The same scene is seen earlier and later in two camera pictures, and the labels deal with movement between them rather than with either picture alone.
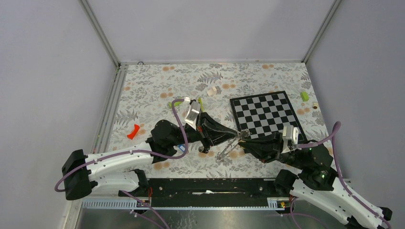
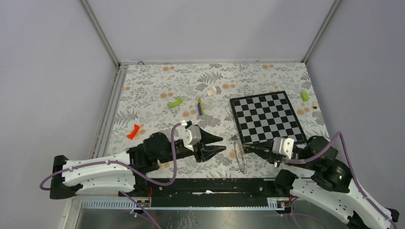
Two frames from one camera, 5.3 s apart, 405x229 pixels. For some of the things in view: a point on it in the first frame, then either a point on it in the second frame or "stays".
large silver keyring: x=232 y=143 → x=240 y=155
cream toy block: x=212 y=91 stays
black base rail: x=208 y=192 stays
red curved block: x=131 y=136 stays
